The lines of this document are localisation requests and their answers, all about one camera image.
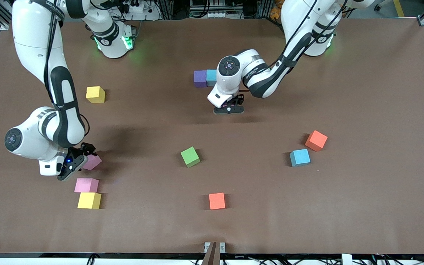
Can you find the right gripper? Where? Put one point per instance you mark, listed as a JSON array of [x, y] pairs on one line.
[[80, 150]]

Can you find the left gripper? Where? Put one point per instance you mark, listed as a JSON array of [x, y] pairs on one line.
[[240, 98]]

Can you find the pink foam cube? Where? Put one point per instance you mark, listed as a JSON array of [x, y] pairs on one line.
[[227, 107], [85, 185], [93, 162]]

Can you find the blue foam cube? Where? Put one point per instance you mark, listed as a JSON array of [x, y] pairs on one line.
[[211, 77], [300, 157]]

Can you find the purple foam cube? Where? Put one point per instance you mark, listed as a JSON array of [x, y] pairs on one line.
[[200, 78]]

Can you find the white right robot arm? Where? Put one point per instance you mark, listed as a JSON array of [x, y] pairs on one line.
[[31, 36]]

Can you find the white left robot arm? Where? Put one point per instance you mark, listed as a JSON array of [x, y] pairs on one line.
[[296, 18]]

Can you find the yellow foam cube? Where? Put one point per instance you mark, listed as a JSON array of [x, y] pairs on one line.
[[88, 201], [95, 95]]

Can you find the green foam cube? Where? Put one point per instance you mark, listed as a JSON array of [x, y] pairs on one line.
[[190, 156]]

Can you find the white power strip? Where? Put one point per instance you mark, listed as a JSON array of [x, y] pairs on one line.
[[136, 6], [212, 15]]

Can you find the orange foam cube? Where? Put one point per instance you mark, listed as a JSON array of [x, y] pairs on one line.
[[216, 201], [316, 141]]

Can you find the brown table cover sheet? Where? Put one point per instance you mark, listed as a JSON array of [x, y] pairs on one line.
[[363, 206]]

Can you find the small white block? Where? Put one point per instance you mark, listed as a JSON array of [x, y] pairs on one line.
[[347, 259]]

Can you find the metal mount bracket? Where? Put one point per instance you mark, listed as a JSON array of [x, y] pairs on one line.
[[207, 246]]

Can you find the brown mount strut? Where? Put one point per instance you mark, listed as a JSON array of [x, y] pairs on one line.
[[212, 255]]

